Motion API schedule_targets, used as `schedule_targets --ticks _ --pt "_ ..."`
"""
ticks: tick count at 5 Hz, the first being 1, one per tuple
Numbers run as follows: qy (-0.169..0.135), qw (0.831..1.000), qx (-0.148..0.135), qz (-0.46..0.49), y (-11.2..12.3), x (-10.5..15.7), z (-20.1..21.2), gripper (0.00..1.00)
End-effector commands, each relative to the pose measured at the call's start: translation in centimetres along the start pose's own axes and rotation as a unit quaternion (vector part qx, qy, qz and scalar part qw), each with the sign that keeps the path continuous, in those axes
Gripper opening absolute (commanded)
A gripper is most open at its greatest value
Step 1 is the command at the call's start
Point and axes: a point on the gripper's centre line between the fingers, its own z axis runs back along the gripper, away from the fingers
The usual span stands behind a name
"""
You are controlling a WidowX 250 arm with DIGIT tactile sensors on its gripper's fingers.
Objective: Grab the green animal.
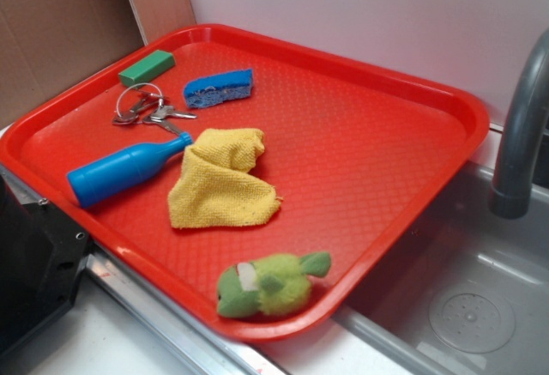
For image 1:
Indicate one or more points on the blue plastic bottle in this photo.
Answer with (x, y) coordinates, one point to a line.
(128, 167)

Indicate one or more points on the blue sponge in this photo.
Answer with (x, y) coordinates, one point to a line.
(217, 89)

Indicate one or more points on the grey faucet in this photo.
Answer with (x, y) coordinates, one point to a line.
(522, 160)

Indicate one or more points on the red plastic tray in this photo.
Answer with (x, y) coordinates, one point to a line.
(354, 151)

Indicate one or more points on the grey sink basin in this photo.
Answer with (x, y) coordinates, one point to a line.
(462, 291)

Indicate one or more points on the yellow microfiber cloth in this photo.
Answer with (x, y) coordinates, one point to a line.
(216, 188)

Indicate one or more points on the brown cardboard panel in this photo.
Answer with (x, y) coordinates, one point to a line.
(48, 46)

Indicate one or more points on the green plush fish toy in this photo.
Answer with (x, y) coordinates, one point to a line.
(274, 286)

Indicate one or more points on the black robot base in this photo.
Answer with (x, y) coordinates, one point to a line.
(43, 253)

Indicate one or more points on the green rectangular block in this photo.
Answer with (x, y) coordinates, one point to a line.
(147, 68)

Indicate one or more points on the bunch of metal keys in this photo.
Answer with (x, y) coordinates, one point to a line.
(151, 108)

